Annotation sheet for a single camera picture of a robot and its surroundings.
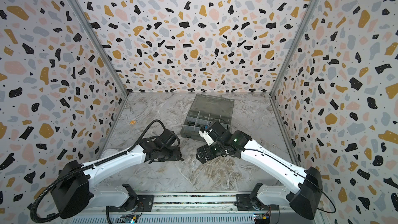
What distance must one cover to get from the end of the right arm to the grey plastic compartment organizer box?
319mm

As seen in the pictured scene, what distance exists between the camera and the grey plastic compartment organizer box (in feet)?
3.29

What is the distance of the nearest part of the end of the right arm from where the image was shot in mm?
505
